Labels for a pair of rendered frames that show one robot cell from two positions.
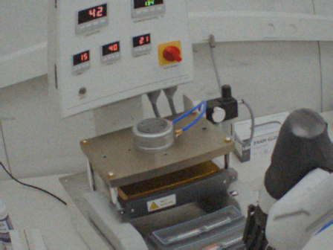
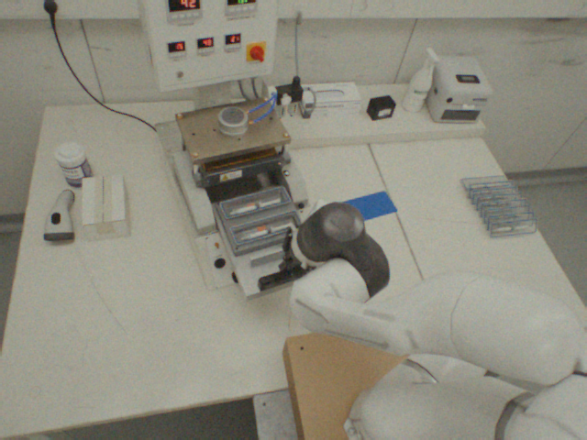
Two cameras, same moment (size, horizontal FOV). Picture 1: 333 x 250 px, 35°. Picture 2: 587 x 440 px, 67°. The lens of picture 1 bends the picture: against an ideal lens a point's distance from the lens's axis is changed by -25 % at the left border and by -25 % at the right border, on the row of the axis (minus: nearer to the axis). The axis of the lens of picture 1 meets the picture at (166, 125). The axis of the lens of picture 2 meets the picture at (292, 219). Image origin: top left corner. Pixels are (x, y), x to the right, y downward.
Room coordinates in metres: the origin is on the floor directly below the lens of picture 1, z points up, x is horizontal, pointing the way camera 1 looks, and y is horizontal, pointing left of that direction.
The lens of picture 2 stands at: (0.28, -0.06, 1.95)
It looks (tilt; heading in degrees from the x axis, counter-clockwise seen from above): 54 degrees down; 352
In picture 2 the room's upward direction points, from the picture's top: 11 degrees clockwise
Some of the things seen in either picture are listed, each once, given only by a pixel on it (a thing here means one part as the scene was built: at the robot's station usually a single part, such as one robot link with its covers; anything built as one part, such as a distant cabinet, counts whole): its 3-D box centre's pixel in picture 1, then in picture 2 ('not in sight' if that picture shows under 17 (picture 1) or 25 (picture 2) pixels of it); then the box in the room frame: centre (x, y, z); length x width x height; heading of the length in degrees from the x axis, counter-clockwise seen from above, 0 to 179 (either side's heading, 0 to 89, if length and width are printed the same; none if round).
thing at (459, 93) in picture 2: not in sight; (455, 89); (1.78, -0.81, 0.88); 0.25 x 0.20 x 0.17; 6
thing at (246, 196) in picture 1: (231, 196); (285, 170); (1.18, -0.13, 0.96); 0.26 x 0.05 x 0.07; 24
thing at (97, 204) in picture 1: (116, 229); (193, 191); (1.08, 0.13, 0.96); 0.25 x 0.05 x 0.07; 24
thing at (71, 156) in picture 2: (1, 221); (74, 165); (1.25, 0.54, 0.82); 0.09 x 0.09 x 0.15
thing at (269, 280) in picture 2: not in sight; (287, 275); (0.82, -0.14, 0.99); 0.15 x 0.02 x 0.04; 114
